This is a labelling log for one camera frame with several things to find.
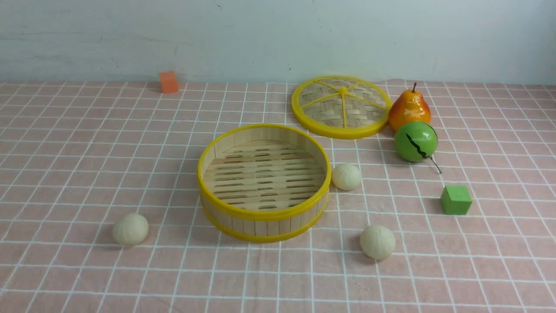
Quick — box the cream bun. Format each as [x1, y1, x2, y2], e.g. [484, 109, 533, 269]
[360, 224, 397, 261]
[331, 163, 362, 191]
[113, 213, 149, 247]

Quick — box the bamboo steamer tray yellow rim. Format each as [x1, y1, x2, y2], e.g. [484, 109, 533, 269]
[197, 123, 332, 243]

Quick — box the woven steamer lid yellow rim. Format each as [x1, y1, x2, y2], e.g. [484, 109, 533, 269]
[291, 75, 392, 140]

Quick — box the orange foam cube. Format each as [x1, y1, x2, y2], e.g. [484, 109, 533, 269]
[159, 71, 179, 93]

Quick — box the orange yellow toy pear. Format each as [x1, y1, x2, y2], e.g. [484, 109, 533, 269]
[388, 83, 431, 132]

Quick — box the green foam cube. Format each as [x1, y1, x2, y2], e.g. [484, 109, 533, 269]
[440, 186, 473, 215]

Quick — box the pink checked tablecloth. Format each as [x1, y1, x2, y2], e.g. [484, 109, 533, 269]
[0, 81, 556, 313]

